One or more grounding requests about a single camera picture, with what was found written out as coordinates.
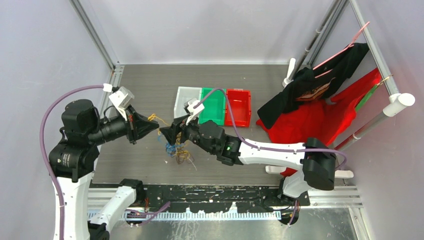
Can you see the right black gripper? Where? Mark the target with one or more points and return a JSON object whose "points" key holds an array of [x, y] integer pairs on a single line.
{"points": [[170, 132]]}

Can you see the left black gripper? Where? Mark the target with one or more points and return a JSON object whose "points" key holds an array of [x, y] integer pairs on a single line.
{"points": [[137, 125]]}

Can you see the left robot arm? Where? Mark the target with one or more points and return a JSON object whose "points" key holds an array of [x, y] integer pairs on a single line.
{"points": [[73, 161]]}

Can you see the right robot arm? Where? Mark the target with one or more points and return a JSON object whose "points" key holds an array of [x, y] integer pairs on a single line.
{"points": [[313, 162]]}

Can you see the white plastic bin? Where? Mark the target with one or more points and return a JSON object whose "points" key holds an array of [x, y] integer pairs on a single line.
{"points": [[184, 94]]}

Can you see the green plastic bin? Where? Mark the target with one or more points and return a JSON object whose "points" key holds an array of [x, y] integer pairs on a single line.
{"points": [[214, 109]]}

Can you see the red plastic bin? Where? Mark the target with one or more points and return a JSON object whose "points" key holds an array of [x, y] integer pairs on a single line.
{"points": [[240, 102]]}

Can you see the black shirt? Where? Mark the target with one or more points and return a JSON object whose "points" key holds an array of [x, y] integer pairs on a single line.
{"points": [[311, 84]]}

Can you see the red shirt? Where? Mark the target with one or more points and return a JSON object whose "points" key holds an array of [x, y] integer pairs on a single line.
{"points": [[319, 119]]}

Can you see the white rack base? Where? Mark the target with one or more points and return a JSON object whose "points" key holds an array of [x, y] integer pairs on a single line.
{"points": [[339, 174]]}

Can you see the green hanger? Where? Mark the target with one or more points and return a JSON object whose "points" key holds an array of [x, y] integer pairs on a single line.
{"points": [[369, 94]]}

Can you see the pink hanger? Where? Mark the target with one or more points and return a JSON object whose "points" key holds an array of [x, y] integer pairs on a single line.
{"points": [[351, 44]]}

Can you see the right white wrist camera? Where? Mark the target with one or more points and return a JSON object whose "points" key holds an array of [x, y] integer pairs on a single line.
{"points": [[193, 108]]}

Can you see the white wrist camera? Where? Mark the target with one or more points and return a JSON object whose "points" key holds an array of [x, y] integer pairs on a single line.
{"points": [[121, 98], [193, 108]]}

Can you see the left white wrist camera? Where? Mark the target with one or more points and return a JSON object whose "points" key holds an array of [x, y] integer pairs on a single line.
{"points": [[121, 98]]}

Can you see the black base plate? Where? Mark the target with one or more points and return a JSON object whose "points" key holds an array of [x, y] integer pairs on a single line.
{"points": [[214, 198]]}

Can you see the white rack post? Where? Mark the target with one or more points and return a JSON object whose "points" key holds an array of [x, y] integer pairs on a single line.
{"points": [[288, 79]]}

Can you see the metal clothes rail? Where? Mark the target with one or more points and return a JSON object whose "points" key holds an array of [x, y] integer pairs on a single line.
{"points": [[397, 101]]}

